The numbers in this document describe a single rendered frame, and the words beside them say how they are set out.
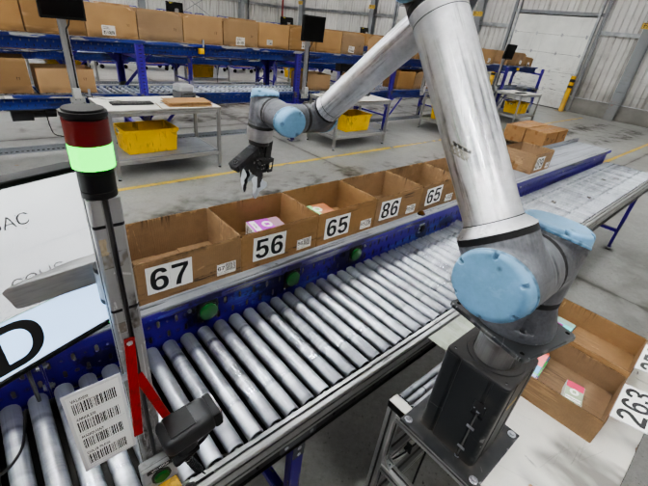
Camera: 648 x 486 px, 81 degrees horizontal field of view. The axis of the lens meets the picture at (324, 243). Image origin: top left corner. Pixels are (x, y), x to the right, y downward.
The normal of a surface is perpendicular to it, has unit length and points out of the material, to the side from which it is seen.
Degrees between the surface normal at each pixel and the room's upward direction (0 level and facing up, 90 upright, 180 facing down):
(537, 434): 0
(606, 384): 89
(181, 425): 8
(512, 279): 91
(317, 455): 0
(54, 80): 90
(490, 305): 92
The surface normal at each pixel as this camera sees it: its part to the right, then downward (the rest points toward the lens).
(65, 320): 0.87, 0.26
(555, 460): 0.11, -0.86
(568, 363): -0.73, 0.24
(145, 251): 0.65, 0.43
